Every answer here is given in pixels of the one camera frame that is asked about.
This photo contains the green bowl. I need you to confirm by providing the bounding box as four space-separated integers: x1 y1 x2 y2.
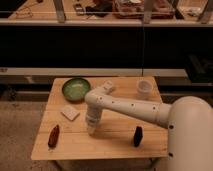
62 78 91 102

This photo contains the white flat sponge block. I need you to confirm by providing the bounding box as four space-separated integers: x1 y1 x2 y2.
61 105 80 121

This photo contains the wooden table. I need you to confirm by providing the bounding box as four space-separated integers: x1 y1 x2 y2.
31 78 167 161

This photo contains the black device on shelf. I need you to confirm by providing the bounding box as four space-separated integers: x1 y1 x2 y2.
73 3 85 16

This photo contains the small white carton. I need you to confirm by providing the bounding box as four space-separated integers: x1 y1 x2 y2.
103 81 115 94

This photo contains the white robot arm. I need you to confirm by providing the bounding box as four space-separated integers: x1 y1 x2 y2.
85 86 213 171

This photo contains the brown oblong object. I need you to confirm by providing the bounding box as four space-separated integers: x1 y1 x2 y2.
48 125 60 148

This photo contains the tray of items on shelf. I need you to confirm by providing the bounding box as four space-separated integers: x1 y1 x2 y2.
113 0 175 19

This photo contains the translucent plastic cup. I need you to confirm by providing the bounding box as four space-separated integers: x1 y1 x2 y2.
136 80 153 99

